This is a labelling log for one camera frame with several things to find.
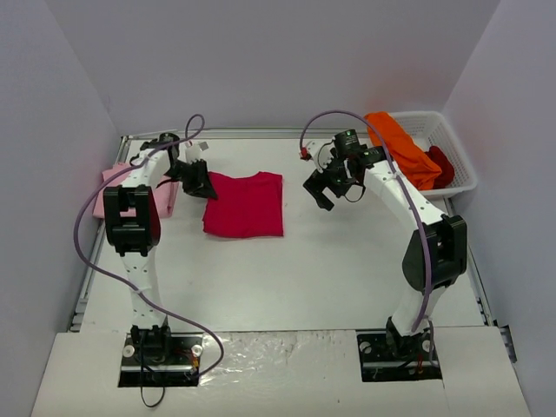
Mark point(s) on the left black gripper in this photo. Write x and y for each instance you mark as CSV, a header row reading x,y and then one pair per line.
x,y
194,175

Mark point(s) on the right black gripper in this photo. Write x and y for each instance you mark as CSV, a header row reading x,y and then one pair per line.
x,y
322,182

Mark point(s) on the magenta t shirt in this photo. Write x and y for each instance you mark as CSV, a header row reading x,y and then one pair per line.
x,y
245,207

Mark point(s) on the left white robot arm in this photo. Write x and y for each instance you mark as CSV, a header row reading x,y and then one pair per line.
x,y
134,228

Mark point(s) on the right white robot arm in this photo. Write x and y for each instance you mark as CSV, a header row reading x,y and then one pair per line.
x,y
436,254

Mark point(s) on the orange t shirt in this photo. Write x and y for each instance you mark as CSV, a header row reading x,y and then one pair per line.
x,y
413,162

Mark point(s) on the white plastic basket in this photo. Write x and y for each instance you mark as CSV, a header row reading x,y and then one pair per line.
x,y
430,128

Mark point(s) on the dark red t shirt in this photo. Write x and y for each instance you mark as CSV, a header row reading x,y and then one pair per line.
x,y
447,172

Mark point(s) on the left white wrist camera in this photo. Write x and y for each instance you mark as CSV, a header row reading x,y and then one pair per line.
x,y
193,151

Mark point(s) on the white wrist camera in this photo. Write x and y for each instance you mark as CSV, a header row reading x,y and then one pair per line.
x,y
318,152
193,151

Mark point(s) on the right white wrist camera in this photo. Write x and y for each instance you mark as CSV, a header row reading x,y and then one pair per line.
x,y
318,152

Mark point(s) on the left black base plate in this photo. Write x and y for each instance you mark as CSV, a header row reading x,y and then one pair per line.
x,y
179,367

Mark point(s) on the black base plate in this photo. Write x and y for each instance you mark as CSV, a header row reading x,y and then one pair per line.
x,y
179,367
380,362

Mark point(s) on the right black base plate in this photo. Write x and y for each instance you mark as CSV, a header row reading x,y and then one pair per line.
x,y
380,362

